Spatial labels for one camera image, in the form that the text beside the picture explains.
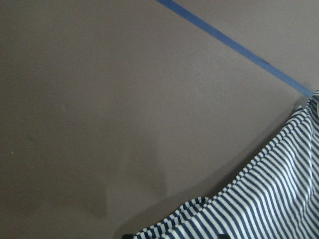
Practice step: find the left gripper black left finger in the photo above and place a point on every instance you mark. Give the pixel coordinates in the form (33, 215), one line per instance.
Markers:
(128, 236)

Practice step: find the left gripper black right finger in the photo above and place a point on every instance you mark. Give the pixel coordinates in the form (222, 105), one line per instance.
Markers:
(222, 236)

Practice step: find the striped polo shirt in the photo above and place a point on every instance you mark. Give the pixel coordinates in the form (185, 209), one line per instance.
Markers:
(276, 196)

